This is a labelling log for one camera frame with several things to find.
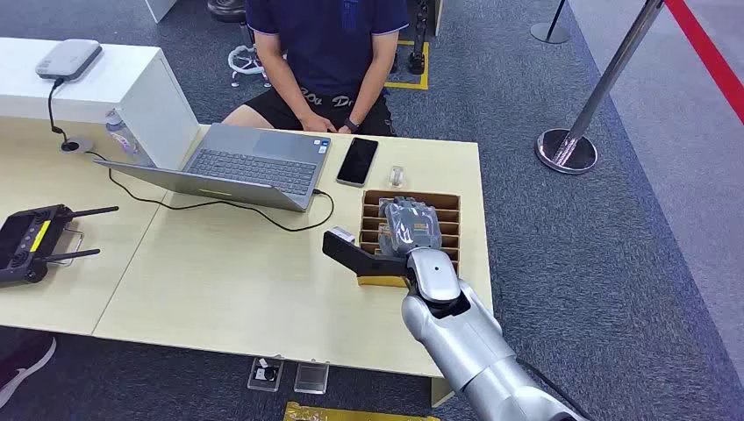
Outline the clear plastic water bottle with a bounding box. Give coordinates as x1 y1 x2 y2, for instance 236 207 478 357
104 110 145 168

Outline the yellow foil package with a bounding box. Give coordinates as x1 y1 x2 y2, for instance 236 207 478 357
283 401 441 421

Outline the red barrier belt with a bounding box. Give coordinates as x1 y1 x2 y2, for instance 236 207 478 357
663 0 744 126

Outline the chrome stanchion post with base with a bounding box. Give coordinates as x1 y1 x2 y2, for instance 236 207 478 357
534 0 666 176
530 0 573 46

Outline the black smartphone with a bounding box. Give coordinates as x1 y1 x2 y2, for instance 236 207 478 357
335 137 380 189

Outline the grey flat device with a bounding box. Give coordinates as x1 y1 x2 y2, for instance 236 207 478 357
34 39 104 82

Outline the person's right hand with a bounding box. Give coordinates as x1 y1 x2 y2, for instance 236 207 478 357
299 113 339 134

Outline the person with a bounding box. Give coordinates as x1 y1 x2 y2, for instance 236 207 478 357
222 0 411 138

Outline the round desk cable grommet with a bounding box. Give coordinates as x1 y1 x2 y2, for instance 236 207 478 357
60 136 94 155

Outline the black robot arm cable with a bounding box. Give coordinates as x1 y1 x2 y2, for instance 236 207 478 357
516 356 595 421

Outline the white furniture corner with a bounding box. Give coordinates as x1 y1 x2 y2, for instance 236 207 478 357
144 0 179 25

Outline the black remote controller with antennas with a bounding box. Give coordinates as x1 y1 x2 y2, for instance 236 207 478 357
0 203 120 289

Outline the grey open laptop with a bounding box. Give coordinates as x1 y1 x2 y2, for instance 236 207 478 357
94 123 333 213

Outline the white cabinet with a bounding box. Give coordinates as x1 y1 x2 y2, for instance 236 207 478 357
0 37 202 171

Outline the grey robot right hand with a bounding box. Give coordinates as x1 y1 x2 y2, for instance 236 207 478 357
377 196 443 258

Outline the black and white shoe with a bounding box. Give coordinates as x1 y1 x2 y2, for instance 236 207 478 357
0 333 58 410

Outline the beige desk leg panel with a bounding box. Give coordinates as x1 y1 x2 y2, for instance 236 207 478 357
430 377 456 409

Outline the yellow floor tape marker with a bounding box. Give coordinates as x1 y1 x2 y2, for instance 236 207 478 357
383 40 431 92

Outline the black round base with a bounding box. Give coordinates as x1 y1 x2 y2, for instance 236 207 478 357
206 0 247 25

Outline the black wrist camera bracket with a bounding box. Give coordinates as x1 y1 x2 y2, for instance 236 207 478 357
322 230 411 279

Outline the slotted cardboard card holder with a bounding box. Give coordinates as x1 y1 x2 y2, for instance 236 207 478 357
357 189 462 289

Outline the black device cable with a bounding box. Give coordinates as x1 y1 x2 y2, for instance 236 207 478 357
46 78 72 145

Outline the black laptop power cable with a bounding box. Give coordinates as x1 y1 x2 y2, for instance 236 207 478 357
85 149 337 234

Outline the clear acrylic stand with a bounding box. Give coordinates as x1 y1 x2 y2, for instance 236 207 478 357
293 360 331 396
247 355 285 394

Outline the black equipment stand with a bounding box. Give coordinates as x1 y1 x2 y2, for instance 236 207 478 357
390 0 433 76

